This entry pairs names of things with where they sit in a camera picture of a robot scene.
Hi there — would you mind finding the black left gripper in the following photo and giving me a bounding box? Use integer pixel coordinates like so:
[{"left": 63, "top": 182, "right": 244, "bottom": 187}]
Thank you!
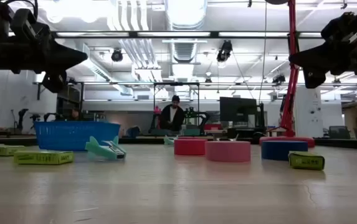
[{"left": 0, "top": 23, "right": 89, "bottom": 94}]

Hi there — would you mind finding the blue tape roll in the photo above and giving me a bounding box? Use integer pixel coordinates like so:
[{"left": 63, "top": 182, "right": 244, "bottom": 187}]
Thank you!
[{"left": 260, "top": 140, "right": 309, "bottom": 162}]

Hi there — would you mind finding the green staple box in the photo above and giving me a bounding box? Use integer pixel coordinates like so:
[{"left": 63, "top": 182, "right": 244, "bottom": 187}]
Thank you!
[
  {"left": 12, "top": 150, "right": 75, "bottom": 166},
  {"left": 0, "top": 143, "right": 26, "bottom": 157},
  {"left": 288, "top": 151, "right": 326, "bottom": 171}
]

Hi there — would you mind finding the red candy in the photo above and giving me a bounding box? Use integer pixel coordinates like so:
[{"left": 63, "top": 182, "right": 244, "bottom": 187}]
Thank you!
[{"left": 173, "top": 138, "right": 208, "bottom": 156}]

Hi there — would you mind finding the red desk lamp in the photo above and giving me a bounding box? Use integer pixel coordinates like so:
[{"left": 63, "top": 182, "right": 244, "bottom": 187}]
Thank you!
[{"left": 259, "top": 0, "right": 316, "bottom": 149}]

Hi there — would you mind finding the person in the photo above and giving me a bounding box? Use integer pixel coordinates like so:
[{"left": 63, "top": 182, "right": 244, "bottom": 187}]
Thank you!
[
  {"left": 67, "top": 107, "right": 83, "bottom": 122},
  {"left": 159, "top": 95, "right": 186, "bottom": 132}
]

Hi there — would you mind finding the blue plastic basket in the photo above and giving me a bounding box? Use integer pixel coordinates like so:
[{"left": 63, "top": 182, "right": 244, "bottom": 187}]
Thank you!
[{"left": 34, "top": 120, "right": 121, "bottom": 152}]

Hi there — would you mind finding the black monitor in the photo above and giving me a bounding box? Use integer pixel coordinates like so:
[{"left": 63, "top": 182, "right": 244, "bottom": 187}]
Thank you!
[{"left": 219, "top": 96, "right": 259, "bottom": 129}]

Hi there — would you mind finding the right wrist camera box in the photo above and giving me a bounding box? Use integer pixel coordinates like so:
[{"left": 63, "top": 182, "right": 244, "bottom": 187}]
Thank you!
[{"left": 341, "top": 24, "right": 357, "bottom": 45}]

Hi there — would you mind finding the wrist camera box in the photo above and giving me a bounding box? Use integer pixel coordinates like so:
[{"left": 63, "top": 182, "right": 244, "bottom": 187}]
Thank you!
[
  {"left": 341, "top": 24, "right": 357, "bottom": 45},
  {"left": 9, "top": 8, "right": 38, "bottom": 41}
]

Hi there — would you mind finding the black hanging camera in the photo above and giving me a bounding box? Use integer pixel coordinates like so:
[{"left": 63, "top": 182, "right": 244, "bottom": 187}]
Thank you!
[
  {"left": 110, "top": 48, "right": 124, "bottom": 63},
  {"left": 216, "top": 39, "right": 234, "bottom": 63}
]

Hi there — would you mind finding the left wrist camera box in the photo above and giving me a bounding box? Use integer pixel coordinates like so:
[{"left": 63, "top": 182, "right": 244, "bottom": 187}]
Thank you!
[{"left": 9, "top": 8, "right": 38, "bottom": 41}]

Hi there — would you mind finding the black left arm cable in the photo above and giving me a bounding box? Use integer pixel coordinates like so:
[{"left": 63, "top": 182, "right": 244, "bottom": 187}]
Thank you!
[{"left": 3, "top": 0, "right": 39, "bottom": 20}]

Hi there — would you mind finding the black aluminium table frame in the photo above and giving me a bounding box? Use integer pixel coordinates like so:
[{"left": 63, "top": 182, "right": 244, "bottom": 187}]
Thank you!
[{"left": 0, "top": 135, "right": 357, "bottom": 151}]

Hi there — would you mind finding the black overhead frame bar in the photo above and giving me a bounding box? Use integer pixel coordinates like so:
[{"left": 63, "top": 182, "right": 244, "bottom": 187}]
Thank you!
[{"left": 8, "top": 30, "right": 347, "bottom": 39}]

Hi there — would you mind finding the black metal background frame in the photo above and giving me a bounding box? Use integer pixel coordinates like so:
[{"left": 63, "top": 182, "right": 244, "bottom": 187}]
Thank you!
[{"left": 152, "top": 81, "right": 201, "bottom": 133}]

